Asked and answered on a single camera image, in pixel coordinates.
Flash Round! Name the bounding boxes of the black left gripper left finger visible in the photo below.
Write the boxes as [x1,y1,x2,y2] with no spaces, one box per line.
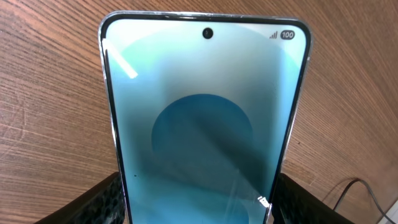
[35,172,126,224]

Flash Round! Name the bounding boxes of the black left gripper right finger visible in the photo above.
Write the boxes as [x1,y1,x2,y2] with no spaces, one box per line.
[272,174,353,224]

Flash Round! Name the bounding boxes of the black charger cable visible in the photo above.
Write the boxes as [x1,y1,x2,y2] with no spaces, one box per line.
[332,178,398,224]

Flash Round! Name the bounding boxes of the light blue Galaxy smartphone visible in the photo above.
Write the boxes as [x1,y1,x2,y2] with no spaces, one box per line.
[98,11,313,223]

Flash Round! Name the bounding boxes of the white power strip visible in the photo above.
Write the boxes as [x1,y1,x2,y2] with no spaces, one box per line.
[377,201,398,224]

